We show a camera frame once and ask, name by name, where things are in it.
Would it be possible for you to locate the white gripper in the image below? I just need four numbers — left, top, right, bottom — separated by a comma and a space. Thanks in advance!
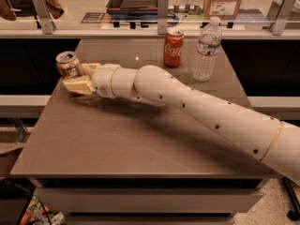
63, 63, 120, 98

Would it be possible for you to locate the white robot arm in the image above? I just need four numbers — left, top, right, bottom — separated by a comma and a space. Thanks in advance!
63, 64, 300, 184

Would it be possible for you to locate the red Coca-Cola can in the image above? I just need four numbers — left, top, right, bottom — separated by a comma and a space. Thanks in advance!
163, 27, 185, 68

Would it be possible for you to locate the brown jacket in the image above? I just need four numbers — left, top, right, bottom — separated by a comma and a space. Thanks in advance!
0, 0, 64, 21

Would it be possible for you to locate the grey tray bin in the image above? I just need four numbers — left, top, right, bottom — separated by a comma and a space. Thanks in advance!
106, 0, 166, 13

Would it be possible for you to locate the grey table drawer cabinet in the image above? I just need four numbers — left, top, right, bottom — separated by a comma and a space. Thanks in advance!
35, 187, 263, 225

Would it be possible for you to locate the clear plastic water bottle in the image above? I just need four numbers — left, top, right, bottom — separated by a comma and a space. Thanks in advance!
192, 17, 222, 82

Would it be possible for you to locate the colourful clutter on floor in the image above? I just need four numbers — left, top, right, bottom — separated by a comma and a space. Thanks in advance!
19, 196, 66, 225

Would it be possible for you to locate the cardboard box with label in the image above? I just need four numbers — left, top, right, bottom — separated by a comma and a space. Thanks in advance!
202, 0, 242, 20

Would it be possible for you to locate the left metal railing bracket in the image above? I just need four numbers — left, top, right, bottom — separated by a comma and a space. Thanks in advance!
32, 0, 55, 35

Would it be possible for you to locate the metal railing bracket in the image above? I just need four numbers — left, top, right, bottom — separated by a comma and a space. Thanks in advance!
32, 0, 55, 35
157, 0, 169, 35
267, 0, 300, 36

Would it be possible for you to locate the middle metal railing bracket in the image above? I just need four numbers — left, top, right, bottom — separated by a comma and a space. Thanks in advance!
157, 0, 169, 35

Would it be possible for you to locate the right metal railing bracket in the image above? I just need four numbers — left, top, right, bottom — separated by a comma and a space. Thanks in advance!
267, 0, 300, 36

